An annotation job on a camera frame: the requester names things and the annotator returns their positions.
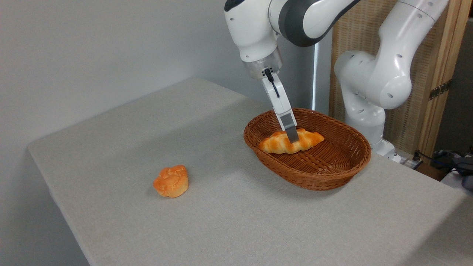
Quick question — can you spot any long braided bread loaf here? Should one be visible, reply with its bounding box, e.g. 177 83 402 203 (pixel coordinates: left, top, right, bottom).
259 128 325 154

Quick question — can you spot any white side table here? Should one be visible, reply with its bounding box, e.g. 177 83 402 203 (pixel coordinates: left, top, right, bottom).
440 171 473 196

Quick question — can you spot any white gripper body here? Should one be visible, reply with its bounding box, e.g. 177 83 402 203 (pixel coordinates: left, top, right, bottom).
262 68 292 108

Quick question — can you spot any brown oval wicker basket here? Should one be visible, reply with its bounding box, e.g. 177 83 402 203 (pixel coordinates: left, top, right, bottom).
244 108 372 191

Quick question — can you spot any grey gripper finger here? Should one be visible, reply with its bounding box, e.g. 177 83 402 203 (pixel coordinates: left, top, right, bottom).
273 103 300 143

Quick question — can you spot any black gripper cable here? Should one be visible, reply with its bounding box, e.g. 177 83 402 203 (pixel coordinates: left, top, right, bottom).
263 68 280 98

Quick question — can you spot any dark metal screen hinge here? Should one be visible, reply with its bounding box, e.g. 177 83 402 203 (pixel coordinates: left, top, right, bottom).
429 79 452 101

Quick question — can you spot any black power plug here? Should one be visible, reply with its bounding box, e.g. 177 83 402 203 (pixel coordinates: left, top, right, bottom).
411 150 424 170

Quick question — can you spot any brown wooden block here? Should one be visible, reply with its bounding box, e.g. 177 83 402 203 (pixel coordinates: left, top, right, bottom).
416 163 449 182

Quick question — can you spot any round orange bread bun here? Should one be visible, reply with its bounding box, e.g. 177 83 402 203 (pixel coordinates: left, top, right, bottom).
153 165 189 198

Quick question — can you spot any dark grey bag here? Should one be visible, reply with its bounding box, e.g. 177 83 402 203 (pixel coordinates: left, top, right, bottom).
431 149 473 192

